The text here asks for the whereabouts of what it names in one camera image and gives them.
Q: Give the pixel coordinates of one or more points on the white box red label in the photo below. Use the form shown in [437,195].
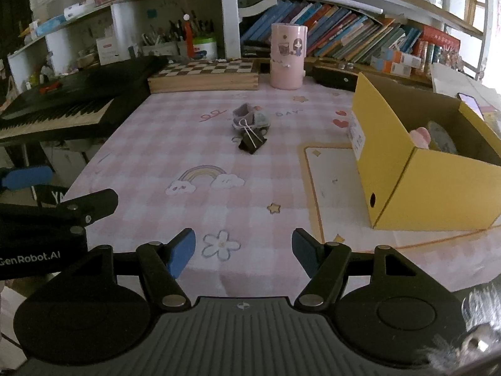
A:
[107,51]

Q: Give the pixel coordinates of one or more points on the row of colourful books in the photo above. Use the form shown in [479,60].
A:
[344,31]

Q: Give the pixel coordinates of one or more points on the black binder clip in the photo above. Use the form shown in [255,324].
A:
[252,143]

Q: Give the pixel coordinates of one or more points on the pink cylindrical container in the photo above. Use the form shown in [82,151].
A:
[288,58]

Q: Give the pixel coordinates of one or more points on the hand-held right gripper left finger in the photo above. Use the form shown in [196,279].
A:
[182,252]

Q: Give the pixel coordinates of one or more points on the white shelf unit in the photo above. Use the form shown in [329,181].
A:
[231,15]

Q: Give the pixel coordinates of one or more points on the black case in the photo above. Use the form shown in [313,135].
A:
[334,77]

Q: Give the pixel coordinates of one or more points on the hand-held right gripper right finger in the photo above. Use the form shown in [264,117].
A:
[307,250]

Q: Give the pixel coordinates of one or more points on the black electronic keyboard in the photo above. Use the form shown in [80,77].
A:
[86,90]

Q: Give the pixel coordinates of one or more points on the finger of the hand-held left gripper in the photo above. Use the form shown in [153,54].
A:
[78,207]
[29,177]

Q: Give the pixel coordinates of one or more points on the small grey fabric item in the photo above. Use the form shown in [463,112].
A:
[250,115]

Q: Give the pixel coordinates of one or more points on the pink notepad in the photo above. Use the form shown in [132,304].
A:
[492,114]

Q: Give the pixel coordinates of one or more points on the black smartphone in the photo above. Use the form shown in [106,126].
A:
[469,103]

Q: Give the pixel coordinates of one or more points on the yellow tape roll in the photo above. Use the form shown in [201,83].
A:
[442,137]

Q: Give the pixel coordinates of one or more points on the white jar green lid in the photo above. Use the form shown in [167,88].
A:
[204,49]

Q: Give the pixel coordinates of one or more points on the yellow cardboard box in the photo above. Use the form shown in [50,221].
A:
[438,192]

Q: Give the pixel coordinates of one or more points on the pen holder with pens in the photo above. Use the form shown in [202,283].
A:
[164,39]

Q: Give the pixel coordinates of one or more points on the pink checked tablecloth desktop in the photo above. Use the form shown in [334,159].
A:
[176,145]

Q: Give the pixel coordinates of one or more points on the wooden chessboard box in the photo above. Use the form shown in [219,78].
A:
[203,78]

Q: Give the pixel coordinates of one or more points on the pink pig plush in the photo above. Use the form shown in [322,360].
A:
[420,137]

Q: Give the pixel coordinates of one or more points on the white orange small box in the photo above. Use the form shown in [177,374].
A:
[389,67]
[407,58]

